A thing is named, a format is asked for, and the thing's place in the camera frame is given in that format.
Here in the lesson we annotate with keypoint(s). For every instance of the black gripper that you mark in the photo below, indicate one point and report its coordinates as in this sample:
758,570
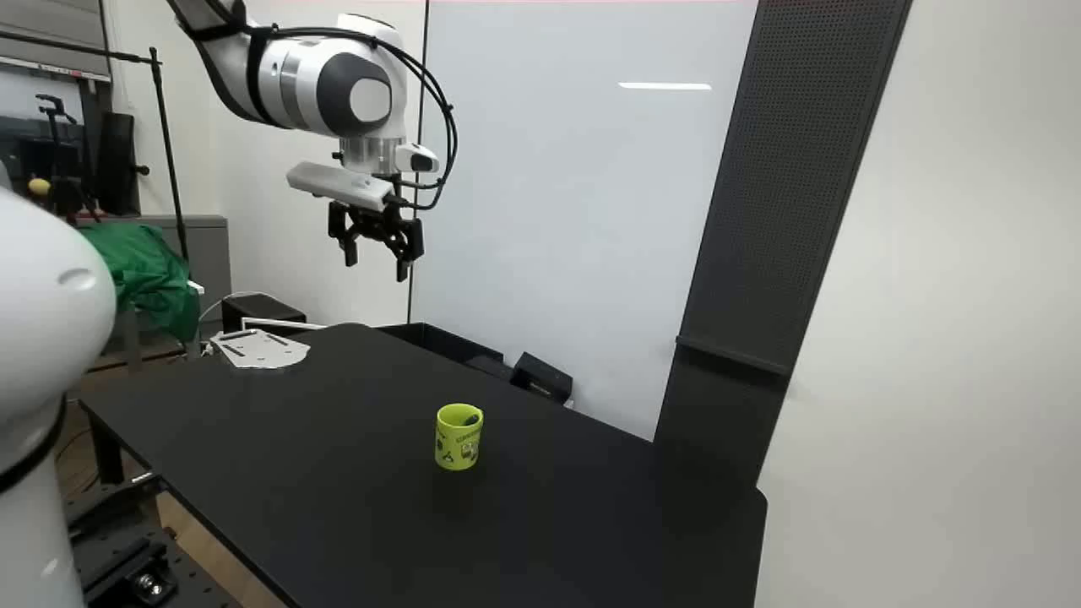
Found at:
378,225

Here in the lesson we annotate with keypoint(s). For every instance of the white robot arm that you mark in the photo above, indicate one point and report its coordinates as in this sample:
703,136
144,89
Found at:
305,77

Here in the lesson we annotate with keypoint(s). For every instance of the white paper sheets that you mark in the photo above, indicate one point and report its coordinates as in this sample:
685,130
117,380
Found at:
265,352

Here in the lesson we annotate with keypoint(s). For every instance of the grey cabinet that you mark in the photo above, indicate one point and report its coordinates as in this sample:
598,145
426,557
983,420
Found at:
207,254

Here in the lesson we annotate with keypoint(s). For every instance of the yellow-green mug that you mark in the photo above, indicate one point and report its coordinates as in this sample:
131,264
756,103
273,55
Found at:
456,444

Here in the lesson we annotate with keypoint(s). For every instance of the small black angled box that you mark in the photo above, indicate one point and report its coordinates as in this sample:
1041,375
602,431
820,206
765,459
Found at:
542,375

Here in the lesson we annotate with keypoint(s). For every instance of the white board panel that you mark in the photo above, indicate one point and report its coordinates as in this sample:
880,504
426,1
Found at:
586,225

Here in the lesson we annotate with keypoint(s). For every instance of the black stand pole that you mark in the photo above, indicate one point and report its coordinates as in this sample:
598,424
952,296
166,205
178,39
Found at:
169,157

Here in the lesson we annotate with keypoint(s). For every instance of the green cloth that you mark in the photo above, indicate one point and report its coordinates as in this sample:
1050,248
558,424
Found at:
146,274

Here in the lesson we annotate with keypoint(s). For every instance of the black equipment rack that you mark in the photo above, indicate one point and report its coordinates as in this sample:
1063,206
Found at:
69,157

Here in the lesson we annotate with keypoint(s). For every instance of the grey panel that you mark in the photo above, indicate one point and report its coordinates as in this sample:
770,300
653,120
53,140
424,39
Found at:
54,33

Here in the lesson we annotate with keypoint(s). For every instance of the dark grey pillar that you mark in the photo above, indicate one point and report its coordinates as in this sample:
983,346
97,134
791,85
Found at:
765,225

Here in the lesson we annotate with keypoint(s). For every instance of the black optical breadboard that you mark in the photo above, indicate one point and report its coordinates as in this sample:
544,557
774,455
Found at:
122,563

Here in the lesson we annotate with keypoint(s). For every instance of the grey wrist camera bar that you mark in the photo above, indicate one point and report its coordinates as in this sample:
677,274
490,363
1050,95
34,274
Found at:
340,188

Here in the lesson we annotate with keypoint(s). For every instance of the black table leg frame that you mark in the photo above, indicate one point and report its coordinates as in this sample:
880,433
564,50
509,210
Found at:
107,450

